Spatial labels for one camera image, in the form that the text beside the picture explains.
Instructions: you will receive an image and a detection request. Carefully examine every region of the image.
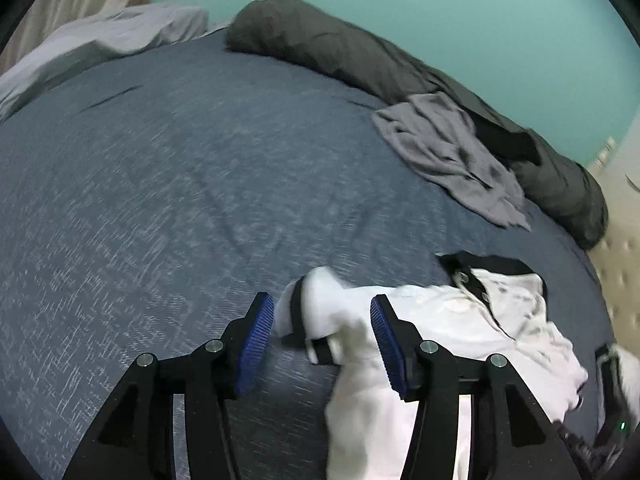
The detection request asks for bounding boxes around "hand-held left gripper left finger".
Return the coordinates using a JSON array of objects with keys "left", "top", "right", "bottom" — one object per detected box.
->
[{"left": 62, "top": 291, "right": 276, "bottom": 480}]

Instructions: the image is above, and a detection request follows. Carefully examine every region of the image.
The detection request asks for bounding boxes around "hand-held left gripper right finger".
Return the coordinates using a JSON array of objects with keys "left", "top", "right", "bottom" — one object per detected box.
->
[{"left": 370, "top": 294, "right": 596, "bottom": 480}]

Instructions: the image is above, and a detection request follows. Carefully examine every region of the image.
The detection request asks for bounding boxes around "white polo shirt black trim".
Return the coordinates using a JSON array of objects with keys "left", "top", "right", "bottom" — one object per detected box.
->
[{"left": 274, "top": 251, "right": 590, "bottom": 480}]

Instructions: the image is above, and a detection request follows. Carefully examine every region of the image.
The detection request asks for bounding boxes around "folded black garment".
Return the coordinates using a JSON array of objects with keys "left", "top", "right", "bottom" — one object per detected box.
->
[{"left": 597, "top": 347, "right": 623, "bottom": 436}]

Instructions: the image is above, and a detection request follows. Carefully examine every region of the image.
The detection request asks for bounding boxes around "cream bed headboard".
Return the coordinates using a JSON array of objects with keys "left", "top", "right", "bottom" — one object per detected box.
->
[{"left": 585, "top": 115, "right": 640, "bottom": 411}]

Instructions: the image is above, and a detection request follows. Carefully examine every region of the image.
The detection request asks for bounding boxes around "crumpled grey garment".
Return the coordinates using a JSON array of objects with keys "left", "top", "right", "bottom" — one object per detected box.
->
[{"left": 371, "top": 92, "right": 532, "bottom": 232}]

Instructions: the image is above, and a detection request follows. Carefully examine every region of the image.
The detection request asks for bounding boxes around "dark grey rolled duvet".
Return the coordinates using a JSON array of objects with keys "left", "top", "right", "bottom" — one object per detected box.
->
[{"left": 225, "top": 0, "right": 610, "bottom": 251}]

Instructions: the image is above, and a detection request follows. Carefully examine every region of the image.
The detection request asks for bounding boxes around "light grey crumpled sheet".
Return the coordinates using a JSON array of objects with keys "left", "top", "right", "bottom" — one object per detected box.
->
[{"left": 0, "top": 2, "right": 211, "bottom": 121}]

